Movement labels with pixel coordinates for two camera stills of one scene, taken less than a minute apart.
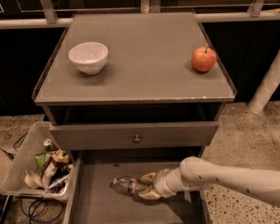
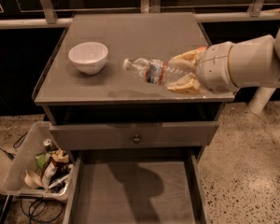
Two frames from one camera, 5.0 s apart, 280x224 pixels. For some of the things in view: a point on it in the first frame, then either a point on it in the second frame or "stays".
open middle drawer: [92, 200] stays
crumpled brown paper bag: [61, 156] stays
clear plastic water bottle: [129, 185] to [155, 71]
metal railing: [47, 14] stays
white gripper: [160, 182] to [213, 67]
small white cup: [33, 180] stays
